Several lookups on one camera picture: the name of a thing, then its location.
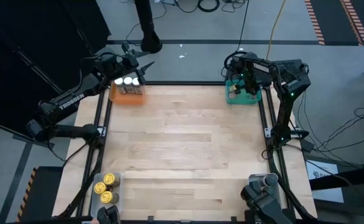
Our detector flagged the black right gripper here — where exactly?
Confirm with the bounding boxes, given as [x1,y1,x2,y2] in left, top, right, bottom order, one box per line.
[230,52,265,96]

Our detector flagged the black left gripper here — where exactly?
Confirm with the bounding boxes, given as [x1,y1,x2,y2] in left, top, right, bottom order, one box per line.
[93,41,156,85]

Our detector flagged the white-lid spice jar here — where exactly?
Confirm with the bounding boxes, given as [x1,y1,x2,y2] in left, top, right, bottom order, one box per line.
[113,77,126,95]
[123,76,135,95]
[131,77,145,96]

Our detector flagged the yellow-lid black spice can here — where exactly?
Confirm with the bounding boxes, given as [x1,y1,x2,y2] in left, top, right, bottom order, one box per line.
[103,172,121,189]
[93,181,109,195]
[100,190,120,205]

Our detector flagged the teal plastic bin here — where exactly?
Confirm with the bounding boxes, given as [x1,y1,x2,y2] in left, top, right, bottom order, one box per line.
[225,78,263,106]

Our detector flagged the black pole base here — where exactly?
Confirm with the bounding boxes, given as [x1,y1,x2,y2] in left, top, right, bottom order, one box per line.
[134,0,164,55]

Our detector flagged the orange plastic bin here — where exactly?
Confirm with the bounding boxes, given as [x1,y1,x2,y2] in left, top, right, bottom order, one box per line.
[109,81,146,106]

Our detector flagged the black perforated computer case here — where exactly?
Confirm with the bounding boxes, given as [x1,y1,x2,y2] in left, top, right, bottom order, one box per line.
[262,58,312,103]

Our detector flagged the black power adapter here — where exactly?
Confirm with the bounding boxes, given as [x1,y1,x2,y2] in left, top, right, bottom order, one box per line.
[299,138,315,153]

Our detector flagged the grey plastic bin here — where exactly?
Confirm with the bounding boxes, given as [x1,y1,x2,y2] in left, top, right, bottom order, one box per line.
[89,171,125,219]
[248,172,287,215]

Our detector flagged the black curtain partition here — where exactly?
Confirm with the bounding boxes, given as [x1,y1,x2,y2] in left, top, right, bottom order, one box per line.
[0,0,111,139]

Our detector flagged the black mat orange-striped edges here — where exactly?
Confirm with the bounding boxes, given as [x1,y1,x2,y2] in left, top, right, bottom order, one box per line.
[304,0,364,47]

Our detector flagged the black beam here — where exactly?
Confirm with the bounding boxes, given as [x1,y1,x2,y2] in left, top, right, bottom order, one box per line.
[309,164,364,191]

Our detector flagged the black curtain stand foot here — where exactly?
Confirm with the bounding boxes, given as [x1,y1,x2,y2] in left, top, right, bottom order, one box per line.
[0,119,55,149]

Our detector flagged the black mat yellow-striped edge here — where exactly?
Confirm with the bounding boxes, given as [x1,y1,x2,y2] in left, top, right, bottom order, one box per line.
[16,166,64,223]

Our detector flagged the black aluminium table frame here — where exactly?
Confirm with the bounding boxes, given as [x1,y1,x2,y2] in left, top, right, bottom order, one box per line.
[57,80,319,224]

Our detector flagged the black cable with loop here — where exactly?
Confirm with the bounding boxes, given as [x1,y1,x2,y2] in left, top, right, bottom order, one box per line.
[223,0,253,71]

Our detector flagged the yellow hanging cable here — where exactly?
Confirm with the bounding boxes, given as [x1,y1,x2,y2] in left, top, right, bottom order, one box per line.
[264,0,287,62]

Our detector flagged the black coiled cable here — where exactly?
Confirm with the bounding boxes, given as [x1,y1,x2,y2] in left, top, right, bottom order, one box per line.
[197,0,220,14]

